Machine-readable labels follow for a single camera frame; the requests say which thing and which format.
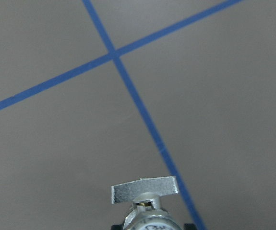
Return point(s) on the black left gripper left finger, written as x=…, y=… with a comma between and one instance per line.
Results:
x=117, y=227

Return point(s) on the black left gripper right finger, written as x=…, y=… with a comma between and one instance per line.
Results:
x=189, y=226

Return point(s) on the chrome angle valve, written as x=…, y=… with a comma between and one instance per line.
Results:
x=146, y=211

